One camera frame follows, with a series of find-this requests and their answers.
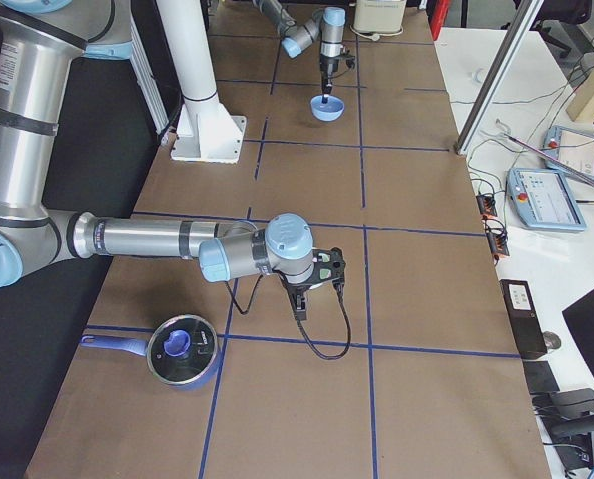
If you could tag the white plug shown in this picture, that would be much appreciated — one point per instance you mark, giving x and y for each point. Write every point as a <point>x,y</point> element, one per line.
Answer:
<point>371,36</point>

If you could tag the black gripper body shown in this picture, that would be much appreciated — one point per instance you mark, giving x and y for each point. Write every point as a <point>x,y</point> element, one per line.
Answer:
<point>327,67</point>
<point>295,291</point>

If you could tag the near teach pendant tablet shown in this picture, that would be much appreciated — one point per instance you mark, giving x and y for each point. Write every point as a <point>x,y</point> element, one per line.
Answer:
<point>543,200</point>

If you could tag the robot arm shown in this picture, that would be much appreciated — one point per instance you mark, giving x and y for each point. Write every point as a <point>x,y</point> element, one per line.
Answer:
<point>325,25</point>
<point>99,164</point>

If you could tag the aluminium frame post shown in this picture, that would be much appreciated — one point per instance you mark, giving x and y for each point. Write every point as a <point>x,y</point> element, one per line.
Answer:
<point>524,18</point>

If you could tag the blue bowl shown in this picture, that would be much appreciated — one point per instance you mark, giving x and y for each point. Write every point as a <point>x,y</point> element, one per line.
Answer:
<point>327,108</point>

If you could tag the black power box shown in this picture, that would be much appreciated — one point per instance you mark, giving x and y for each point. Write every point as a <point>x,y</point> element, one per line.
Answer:
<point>523,319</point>

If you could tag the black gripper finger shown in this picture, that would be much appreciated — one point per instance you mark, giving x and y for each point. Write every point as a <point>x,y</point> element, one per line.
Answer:
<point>299,306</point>
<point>326,85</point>

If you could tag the teach pendant tablet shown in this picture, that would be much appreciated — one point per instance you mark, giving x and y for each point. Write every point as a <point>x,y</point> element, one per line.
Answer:
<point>543,200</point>
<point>571,147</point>

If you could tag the silver toaster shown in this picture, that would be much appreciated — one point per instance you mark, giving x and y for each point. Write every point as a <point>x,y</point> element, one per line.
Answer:
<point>379,17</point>

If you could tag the orange terminal connector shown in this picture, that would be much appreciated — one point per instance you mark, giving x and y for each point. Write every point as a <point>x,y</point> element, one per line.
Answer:
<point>494,227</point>

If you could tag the far teach pendant tablet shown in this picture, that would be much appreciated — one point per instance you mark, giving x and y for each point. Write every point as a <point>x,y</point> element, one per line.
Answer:
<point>571,147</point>

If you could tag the green bowl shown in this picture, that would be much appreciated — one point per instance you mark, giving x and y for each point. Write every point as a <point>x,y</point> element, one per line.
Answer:
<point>315,282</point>

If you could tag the white mounting pillar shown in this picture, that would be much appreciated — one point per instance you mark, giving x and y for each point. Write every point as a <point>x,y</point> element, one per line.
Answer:
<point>206,131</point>

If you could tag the blue saucepan with lid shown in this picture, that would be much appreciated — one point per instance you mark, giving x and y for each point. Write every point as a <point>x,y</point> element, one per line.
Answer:
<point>183,352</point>

